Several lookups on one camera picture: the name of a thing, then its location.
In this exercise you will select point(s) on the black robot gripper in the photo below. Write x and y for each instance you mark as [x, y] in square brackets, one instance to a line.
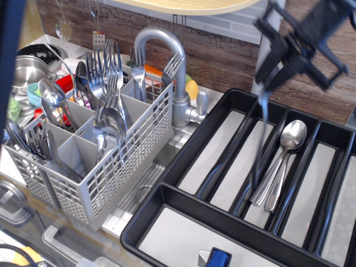
[293, 53]

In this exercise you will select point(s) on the big steel spoon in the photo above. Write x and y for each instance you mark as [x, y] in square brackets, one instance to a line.
[263, 102]

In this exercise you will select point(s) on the steel spoon in tray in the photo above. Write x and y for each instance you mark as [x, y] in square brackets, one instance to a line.
[291, 138]
[275, 190]

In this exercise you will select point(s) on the black cutlery tray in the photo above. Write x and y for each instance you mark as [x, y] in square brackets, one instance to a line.
[201, 201]

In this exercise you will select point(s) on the grey plastic cutlery basket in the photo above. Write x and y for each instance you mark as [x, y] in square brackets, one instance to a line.
[105, 182]

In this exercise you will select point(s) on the steel spoon leaning left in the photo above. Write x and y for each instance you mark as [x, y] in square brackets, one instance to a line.
[55, 96]

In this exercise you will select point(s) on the steel spoon far left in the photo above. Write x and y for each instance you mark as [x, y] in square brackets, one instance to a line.
[17, 135]

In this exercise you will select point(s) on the yellow toy corn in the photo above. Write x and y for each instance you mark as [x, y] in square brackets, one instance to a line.
[192, 89]

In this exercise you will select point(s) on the light wooden round shelf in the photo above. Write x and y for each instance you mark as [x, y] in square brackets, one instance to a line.
[192, 7]

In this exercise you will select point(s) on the silver sink faucet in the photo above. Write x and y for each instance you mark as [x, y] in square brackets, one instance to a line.
[183, 112]

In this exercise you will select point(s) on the steel fork by faucet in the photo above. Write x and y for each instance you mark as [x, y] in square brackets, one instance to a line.
[171, 69]

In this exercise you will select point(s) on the steel fork centre back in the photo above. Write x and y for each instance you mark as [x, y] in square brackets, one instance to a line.
[137, 63]

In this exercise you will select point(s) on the steel fork tall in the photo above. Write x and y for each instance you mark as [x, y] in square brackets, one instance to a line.
[114, 74]

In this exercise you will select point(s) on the hanging metal grater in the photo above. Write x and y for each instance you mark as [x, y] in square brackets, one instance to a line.
[98, 36]

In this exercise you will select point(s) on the blue clip object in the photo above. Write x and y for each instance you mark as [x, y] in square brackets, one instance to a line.
[214, 258]

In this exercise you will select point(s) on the red toy cup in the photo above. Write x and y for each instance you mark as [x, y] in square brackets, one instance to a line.
[65, 83]

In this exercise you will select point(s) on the hanging metal strainer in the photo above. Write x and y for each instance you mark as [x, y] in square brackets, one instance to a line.
[63, 29]

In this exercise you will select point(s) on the black stove burner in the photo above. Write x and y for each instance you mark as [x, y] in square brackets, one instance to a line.
[39, 51]

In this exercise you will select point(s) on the teal small bowl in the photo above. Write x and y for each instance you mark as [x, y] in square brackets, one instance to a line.
[34, 95]

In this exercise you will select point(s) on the stainless steel pot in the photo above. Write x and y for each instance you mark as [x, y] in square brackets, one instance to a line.
[30, 69]

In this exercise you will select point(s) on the steel forks bundle left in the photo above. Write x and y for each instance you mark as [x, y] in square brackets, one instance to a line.
[37, 140]

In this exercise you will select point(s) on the green toy cabbage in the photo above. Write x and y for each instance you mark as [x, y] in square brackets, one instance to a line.
[13, 110]

